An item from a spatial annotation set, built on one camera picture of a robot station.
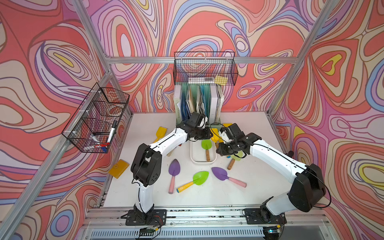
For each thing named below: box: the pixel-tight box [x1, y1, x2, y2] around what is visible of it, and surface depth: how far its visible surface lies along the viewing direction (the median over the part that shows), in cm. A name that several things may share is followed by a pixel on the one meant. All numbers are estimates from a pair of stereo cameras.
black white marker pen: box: [107, 120, 117, 144], surface depth 70 cm
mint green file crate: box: [174, 84, 224, 130], surface depth 99 cm
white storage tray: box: [190, 140, 217, 165], surface depth 97 cm
